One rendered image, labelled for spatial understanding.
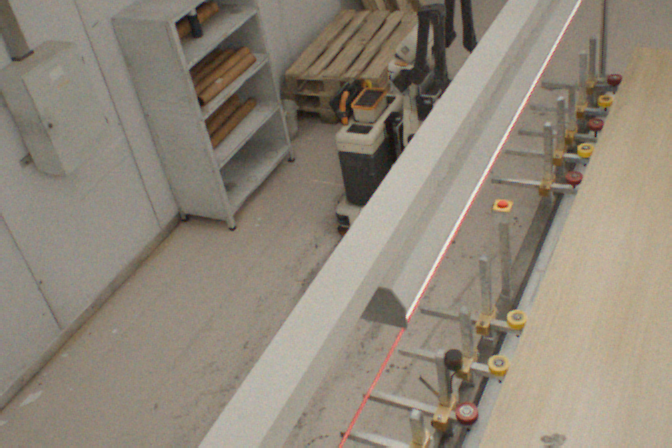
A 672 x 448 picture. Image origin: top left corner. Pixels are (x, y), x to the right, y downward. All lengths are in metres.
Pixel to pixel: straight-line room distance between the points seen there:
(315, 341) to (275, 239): 4.26
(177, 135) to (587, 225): 2.72
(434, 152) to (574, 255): 2.21
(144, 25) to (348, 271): 3.85
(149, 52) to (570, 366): 3.11
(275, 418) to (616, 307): 2.45
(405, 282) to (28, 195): 3.63
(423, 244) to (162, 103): 3.94
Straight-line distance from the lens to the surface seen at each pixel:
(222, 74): 5.41
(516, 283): 3.69
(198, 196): 5.46
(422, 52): 4.19
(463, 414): 2.94
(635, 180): 3.98
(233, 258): 5.25
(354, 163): 4.76
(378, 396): 3.08
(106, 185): 5.12
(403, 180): 1.31
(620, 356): 3.14
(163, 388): 4.59
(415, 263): 1.29
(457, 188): 1.44
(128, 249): 5.36
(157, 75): 5.03
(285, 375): 1.03
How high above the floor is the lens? 3.21
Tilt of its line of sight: 36 degrees down
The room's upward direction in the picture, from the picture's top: 11 degrees counter-clockwise
